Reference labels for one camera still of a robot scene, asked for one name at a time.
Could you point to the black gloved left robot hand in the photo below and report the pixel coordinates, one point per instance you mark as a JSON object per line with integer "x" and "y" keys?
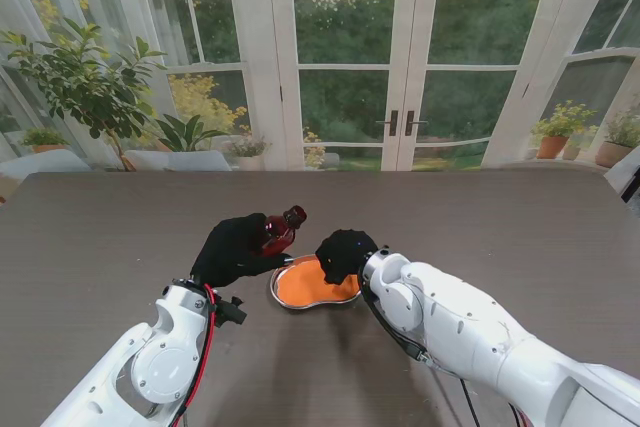
{"x": 230, "y": 254}

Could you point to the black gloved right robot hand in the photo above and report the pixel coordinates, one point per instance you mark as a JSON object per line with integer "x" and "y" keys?
{"x": 345, "y": 254}

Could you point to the red transparent sample bottle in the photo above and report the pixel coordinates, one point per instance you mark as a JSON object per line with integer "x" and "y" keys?
{"x": 280, "y": 234}

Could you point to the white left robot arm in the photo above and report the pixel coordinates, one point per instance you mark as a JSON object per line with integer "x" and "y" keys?
{"x": 110, "y": 377}

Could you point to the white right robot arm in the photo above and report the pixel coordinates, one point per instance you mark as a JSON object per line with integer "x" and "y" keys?
{"x": 480, "y": 337}

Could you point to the orange tray liner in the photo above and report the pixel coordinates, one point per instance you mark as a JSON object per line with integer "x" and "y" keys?
{"x": 305, "y": 284}

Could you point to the steel kidney-shaped tray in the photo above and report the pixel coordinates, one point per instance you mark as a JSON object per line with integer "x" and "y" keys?
{"x": 280, "y": 297}

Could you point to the printed garden window backdrop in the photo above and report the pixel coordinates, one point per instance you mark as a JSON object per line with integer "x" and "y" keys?
{"x": 345, "y": 22}

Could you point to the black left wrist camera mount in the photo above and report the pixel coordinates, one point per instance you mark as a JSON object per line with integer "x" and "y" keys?
{"x": 231, "y": 312}

